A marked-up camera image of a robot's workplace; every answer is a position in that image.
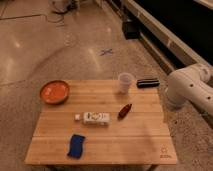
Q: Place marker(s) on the translucent plastic cup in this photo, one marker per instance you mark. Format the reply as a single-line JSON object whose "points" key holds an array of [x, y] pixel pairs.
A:
{"points": [[124, 82]]}

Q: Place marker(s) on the orange bowl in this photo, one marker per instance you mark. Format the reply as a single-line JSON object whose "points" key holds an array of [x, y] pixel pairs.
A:
{"points": [[55, 92]]}

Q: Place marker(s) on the white machine base on floor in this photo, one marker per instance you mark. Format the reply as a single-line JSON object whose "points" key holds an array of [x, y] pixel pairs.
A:
{"points": [[62, 6]]}

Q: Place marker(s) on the black box on floor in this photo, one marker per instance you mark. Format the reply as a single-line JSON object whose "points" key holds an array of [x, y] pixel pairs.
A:
{"points": [[130, 30]]}

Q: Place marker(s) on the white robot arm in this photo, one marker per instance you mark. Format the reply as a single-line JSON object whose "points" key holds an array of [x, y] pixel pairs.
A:
{"points": [[190, 84]]}

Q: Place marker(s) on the black rectangular case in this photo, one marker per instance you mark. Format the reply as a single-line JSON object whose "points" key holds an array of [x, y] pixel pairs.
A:
{"points": [[147, 83]]}

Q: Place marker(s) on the blue sponge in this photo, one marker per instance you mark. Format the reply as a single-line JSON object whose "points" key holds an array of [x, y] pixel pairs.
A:
{"points": [[76, 146]]}

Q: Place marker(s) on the wooden folding table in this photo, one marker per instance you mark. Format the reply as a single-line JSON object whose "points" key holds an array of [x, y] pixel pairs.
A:
{"points": [[97, 125]]}

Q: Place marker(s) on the small brown red bottle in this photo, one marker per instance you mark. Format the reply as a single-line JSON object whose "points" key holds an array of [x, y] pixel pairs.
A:
{"points": [[124, 111]]}

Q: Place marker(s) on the white bottle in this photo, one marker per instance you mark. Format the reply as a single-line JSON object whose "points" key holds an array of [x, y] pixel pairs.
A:
{"points": [[93, 118]]}

